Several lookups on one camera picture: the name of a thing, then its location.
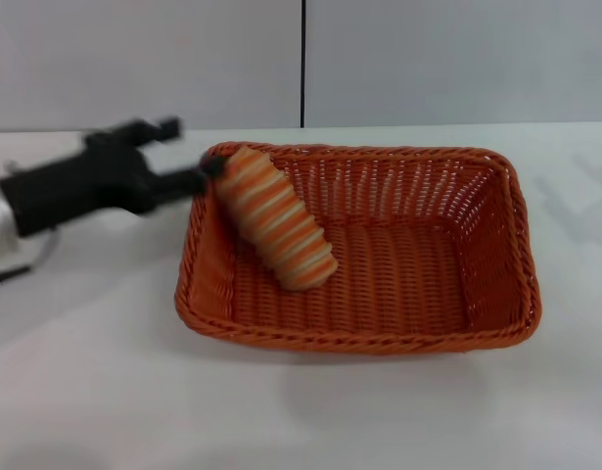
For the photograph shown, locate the orange white striped bread loaf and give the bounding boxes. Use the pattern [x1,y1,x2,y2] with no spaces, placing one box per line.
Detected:
[215,143,341,292]

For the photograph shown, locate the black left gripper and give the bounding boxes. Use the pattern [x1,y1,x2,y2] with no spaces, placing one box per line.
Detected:
[0,115,229,242]

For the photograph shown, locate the orange woven plastic basket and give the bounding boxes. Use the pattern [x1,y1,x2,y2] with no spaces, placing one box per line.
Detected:
[172,140,544,355]

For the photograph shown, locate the grey left arm cable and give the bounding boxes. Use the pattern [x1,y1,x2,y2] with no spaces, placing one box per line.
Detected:
[0,228,62,287]

